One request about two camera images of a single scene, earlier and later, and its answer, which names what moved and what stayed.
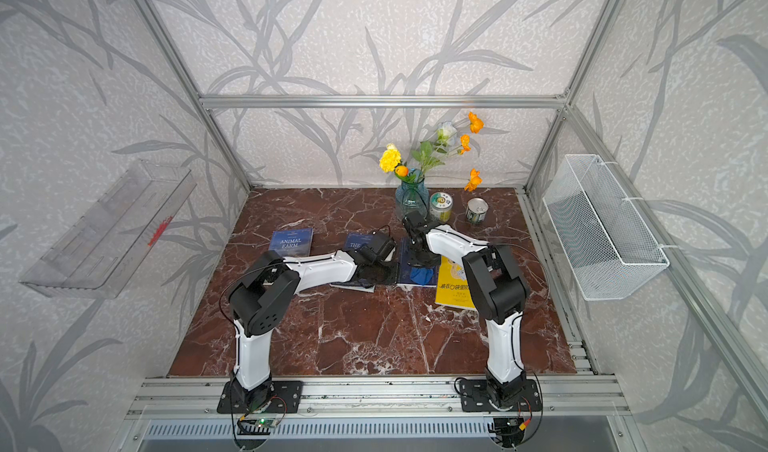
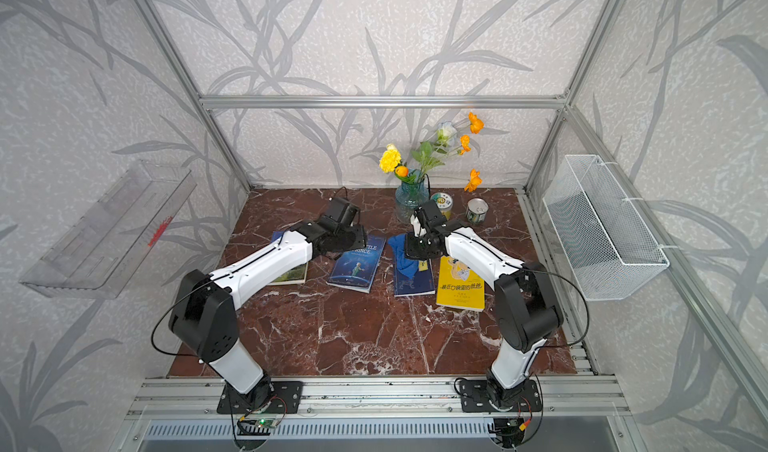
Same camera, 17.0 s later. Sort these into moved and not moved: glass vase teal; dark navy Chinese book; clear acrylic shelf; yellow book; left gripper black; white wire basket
Moved: left gripper black; dark navy Chinese book
Not moved: clear acrylic shelf; yellow book; white wire basket; glass vase teal
